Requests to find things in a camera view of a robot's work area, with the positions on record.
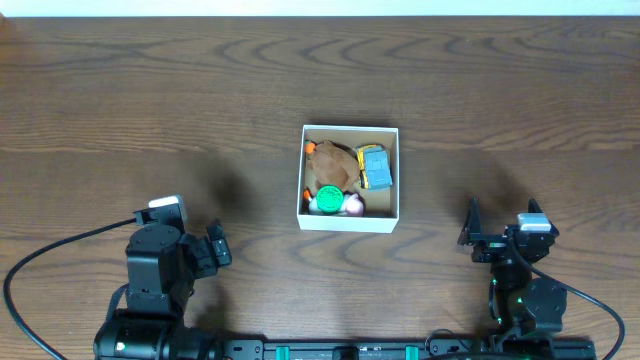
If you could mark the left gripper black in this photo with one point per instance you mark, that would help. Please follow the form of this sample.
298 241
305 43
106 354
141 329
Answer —
218 247

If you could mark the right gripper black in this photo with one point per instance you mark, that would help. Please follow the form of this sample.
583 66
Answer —
492 245

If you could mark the green round lid toy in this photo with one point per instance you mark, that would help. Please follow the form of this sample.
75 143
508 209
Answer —
329 199

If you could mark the yellow grey toy truck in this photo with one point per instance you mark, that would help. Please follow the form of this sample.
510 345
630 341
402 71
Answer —
374 165

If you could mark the pink toy cup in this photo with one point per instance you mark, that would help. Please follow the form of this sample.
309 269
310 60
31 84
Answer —
352 206

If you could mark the brown plush toy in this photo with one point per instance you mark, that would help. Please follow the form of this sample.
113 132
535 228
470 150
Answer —
331 165

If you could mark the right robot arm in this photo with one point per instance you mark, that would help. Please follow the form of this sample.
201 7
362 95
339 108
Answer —
527 309

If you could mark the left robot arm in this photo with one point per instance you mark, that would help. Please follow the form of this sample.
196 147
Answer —
145 319

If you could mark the white cardboard box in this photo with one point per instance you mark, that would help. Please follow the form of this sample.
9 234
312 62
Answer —
381 208

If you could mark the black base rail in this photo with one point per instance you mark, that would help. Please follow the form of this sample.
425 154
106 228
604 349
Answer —
440 344

